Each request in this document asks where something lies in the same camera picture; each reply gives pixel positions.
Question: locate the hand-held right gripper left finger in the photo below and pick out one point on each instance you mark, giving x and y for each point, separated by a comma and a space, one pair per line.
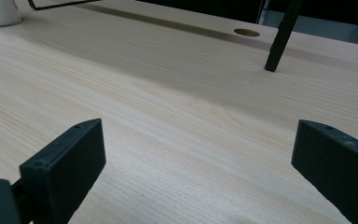
65, 165

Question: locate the grey chair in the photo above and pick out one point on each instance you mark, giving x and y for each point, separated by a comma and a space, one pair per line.
317, 26

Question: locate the black metal stand leg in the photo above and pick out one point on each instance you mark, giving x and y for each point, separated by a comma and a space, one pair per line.
281, 37

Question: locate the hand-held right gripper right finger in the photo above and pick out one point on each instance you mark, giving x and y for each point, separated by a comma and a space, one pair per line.
338, 165

